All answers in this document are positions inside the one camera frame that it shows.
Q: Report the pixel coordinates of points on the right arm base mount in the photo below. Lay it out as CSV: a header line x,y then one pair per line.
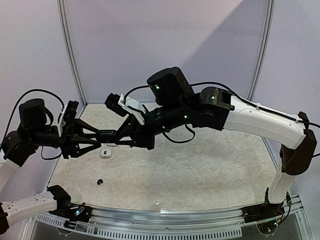
x,y
264,211

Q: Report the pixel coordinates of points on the left aluminium frame post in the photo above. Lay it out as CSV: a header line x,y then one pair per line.
x,y
61,5

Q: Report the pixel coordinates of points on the black charging case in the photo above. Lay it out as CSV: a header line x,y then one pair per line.
x,y
106,136

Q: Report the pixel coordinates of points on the right aluminium frame post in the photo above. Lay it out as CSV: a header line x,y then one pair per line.
x,y
262,48

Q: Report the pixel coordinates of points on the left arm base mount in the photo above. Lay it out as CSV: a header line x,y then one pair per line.
x,y
74,212

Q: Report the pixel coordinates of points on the aluminium frame post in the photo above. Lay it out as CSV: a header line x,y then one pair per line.
x,y
262,48
61,5

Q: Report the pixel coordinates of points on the small white charging case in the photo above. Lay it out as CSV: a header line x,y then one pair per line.
x,y
105,153

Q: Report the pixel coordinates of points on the aluminium front rail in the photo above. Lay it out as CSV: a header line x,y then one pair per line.
x,y
218,224

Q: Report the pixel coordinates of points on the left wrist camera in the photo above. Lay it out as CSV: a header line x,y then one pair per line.
x,y
67,116

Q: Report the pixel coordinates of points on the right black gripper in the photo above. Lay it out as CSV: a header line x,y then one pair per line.
x,y
140,132

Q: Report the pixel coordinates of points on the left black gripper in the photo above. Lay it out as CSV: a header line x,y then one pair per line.
x,y
72,134

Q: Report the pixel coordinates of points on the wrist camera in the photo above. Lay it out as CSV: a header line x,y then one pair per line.
x,y
126,106
67,116

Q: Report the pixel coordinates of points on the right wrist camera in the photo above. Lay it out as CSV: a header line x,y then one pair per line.
x,y
126,106

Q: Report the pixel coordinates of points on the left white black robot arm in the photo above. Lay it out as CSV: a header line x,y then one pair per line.
x,y
35,130

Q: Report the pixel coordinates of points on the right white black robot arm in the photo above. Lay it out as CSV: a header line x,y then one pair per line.
x,y
220,108

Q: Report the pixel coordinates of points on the white oval charging case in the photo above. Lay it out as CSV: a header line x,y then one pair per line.
x,y
111,144

